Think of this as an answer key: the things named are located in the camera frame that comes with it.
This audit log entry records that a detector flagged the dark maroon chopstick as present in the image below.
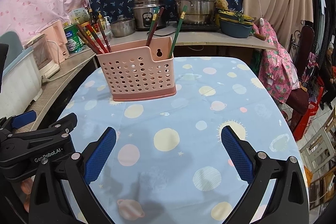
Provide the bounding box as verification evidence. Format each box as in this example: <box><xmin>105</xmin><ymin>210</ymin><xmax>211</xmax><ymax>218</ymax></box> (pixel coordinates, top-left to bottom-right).
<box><xmin>98</xmin><ymin>11</ymin><xmax>112</xmax><ymax>53</ymax></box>
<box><xmin>147</xmin><ymin>7</ymin><xmax>165</xmax><ymax>47</ymax></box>

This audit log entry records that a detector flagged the small steel pot with lid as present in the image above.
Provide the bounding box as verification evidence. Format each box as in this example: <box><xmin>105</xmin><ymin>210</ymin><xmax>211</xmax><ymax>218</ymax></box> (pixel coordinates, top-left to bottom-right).
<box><xmin>110</xmin><ymin>15</ymin><xmax>135</xmax><ymax>38</ymax></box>

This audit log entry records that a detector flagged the wooden-handled knife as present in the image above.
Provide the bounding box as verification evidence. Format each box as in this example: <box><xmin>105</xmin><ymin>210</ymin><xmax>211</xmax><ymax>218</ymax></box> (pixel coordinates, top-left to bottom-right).
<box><xmin>251</xmin><ymin>31</ymin><xmax>267</xmax><ymax>41</ymax></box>

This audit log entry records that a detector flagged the blue spotted tablecloth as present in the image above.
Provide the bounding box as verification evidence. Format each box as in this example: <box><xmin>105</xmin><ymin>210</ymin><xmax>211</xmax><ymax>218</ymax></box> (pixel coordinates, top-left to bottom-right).
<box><xmin>56</xmin><ymin>56</ymin><xmax>309</xmax><ymax>224</ymax></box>

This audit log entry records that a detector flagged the steel rice cooker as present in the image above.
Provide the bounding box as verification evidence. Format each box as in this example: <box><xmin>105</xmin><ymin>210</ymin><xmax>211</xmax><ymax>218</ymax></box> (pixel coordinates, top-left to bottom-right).
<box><xmin>132</xmin><ymin>0</ymin><xmax>168</xmax><ymax>31</ymax></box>

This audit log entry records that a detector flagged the green tray with vegetables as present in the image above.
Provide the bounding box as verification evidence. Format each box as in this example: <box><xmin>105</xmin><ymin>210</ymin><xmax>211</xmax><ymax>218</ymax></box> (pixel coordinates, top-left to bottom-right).
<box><xmin>218</xmin><ymin>10</ymin><xmax>255</xmax><ymax>24</ymax></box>

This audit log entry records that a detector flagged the pale wooden worktop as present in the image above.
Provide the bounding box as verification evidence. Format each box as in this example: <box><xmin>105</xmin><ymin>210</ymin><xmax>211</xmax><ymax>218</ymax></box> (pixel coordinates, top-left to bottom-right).
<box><xmin>112</xmin><ymin>26</ymin><xmax>278</xmax><ymax>51</ymax></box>

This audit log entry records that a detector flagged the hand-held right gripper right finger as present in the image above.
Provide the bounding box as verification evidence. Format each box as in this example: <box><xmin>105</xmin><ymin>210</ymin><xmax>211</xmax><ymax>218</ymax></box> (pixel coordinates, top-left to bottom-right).
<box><xmin>220</xmin><ymin>125</ymin><xmax>310</xmax><ymax>224</ymax></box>

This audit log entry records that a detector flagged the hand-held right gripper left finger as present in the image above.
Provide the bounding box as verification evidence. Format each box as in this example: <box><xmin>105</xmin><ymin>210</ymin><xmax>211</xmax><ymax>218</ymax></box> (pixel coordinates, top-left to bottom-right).
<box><xmin>29</xmin><ymin>126</ymin><xmax>117</xmax><ymax>224</ymax></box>

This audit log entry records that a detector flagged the black induction cooktop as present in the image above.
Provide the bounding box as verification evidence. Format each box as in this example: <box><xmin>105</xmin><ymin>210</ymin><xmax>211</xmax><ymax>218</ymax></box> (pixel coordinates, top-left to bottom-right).
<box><xmin>157</xmin><ymin>21</ymin><xmax>220</xmax><ymax>32</ymax></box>

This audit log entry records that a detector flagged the blue plastic basin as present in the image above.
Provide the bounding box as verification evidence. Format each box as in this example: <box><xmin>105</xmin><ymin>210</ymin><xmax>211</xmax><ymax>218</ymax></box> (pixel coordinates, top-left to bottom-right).
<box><xmin>219</xmin><ymin>18</ymin><xmax>254</xmax><ymax>38</ymax></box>

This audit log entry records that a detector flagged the white carton box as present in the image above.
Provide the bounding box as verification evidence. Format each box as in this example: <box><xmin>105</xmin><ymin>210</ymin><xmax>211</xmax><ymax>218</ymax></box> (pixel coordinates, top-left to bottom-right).
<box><xmin>68</xmin><ymin>7</ymin><xmax>90</xmax><ymax>25</ymax></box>

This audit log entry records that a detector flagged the grey wood-grain shelf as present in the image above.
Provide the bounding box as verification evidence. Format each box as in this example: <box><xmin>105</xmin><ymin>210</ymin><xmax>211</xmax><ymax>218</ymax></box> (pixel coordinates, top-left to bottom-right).
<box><xmin>25</xmin><ymin>49</ymin><xmax>97</xmax><ymax>132</ymax></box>

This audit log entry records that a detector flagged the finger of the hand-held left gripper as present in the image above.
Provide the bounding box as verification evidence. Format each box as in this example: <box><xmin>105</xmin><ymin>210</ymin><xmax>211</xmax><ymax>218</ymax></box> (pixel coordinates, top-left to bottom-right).
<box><xmin>8</xmin><ymin>113</ymin><xmax>78</xmax><ymax>146</ymax></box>
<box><xmin>0</xmin><ymin>111</ymin><xmax>37</xmax><ymax>135</ymax></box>

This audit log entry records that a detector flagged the dark maroon cushion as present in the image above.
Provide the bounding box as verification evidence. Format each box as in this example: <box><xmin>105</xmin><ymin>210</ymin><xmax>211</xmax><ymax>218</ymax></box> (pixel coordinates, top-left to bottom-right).
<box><xmin>286</xmin><ymin>88</ymin><xmax>310</xmax><ymax>114</ymax></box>

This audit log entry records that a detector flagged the person's left hand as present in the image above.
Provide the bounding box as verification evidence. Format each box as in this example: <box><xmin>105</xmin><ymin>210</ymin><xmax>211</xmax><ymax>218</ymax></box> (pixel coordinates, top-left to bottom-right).
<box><xmin>19</xmin><ymin>179</ymin><xmax>33</xmax><ymax>203</ymax></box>

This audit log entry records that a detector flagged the pink electric kettle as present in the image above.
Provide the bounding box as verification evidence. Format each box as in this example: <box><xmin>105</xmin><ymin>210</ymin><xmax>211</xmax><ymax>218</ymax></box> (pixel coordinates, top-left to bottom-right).
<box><xmin>43</xmin><ymin>21</ymin><xmax>71</xmax><ymax>65</ymax></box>

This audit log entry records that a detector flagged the red bag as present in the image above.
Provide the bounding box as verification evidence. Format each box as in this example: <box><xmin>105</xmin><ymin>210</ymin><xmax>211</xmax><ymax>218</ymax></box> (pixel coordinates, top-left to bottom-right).
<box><xmin>293</xmin><ymin>94</ymin><xmax>323</xmax><ymax>140</ymax></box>

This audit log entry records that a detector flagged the black metal chair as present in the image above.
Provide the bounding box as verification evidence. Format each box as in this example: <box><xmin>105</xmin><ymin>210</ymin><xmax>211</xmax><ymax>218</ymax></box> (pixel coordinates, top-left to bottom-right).
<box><xmin>290</xmin><ymin>26</ymin><xmax>315</xmax><ymax>83</ymax></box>

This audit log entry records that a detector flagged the pink pineapple print cloth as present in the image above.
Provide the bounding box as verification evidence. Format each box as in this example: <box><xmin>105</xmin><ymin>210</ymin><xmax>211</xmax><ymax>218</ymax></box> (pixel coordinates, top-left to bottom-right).
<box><xmin>252</xmin><ymin>20</ymin><xmax>298</xmax><ymax>104</ymax></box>

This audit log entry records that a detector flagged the green tin can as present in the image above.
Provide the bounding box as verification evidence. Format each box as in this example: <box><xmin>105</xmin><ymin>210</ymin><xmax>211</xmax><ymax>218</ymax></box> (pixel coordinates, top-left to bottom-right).
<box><xmin>64</xmin><ymin>22</ymin><xmax>87</xmax><ymax>54</ymax></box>

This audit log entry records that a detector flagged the pump dispenser bottle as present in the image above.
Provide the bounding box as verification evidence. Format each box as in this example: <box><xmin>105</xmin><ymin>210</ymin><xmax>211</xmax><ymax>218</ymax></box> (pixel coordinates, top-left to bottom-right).
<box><xmin>97</xmin><ymin>11</ymin><xmax>109</xmax><ymax>31</ymax></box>

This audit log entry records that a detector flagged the brown wooden chair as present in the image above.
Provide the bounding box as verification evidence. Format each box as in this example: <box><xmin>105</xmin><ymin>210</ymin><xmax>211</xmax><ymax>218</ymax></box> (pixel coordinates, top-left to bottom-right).
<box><xmin>308</xmin><ymin>172</ymin><xmax>336</xmax><ymax>207</ymax></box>

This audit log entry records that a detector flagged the large steel steamer pot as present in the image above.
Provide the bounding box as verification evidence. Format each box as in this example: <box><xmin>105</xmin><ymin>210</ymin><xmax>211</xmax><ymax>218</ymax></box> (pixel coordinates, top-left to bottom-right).
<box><xmin>173</xmin><ymin>0</ymin><xmax>224</xmax><ymax>26</ymax></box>

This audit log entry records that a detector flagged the pink perforated plastic utensil basket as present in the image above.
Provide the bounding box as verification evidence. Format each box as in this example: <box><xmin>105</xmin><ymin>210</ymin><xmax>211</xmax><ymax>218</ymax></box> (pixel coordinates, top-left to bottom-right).
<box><xmin>96</xmin><ymin>36</ymin><xmax>177</xmax><ymax>102</ymax></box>

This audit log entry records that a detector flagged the pale wooden chair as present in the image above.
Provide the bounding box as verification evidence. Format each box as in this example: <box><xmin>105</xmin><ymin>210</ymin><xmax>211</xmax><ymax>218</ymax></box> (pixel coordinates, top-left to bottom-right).
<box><xmin>299</xmin><ymin>109</ymin><xmax>336</xmax><ymax>174</ymax></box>

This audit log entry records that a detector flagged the white plastic dish bin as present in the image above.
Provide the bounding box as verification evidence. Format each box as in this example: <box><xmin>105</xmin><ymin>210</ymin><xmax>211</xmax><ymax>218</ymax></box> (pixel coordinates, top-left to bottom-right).
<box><xmin>0</xmin><ymin>31</ymin><xmax>44</xmax><ymax>115</ymax></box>

